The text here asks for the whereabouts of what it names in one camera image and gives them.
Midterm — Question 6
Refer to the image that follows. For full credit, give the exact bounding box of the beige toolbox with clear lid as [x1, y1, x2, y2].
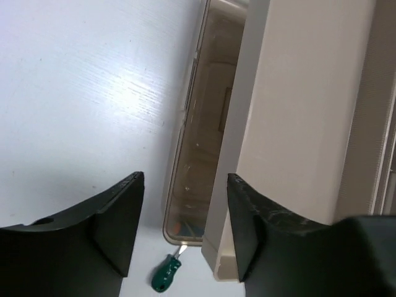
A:
[163, 1, 395, 282]

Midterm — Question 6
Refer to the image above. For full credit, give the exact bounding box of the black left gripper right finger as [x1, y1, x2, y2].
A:
[226, 174, 395, 296]

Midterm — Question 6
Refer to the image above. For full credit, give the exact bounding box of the stubby green screwdriver lower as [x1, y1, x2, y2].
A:
[151, 244, 187, 293]

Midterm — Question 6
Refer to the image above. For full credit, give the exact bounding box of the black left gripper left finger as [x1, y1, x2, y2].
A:
[1, 172, 144, 296]

